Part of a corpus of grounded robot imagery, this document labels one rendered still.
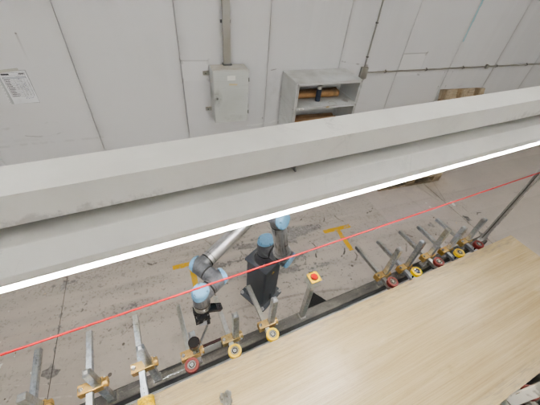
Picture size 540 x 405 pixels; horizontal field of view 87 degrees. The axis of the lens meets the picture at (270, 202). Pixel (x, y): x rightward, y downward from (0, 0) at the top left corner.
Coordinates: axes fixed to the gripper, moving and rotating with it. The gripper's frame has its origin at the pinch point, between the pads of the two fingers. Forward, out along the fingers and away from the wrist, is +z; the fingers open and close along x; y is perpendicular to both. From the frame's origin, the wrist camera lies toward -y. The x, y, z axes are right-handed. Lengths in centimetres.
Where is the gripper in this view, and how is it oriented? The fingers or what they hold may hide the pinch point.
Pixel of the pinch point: (207, 321)
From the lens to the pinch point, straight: 189.4
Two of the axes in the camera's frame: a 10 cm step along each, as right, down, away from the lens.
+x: 4.1, 6.3, -6.5
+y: -9.1, 2.2, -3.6
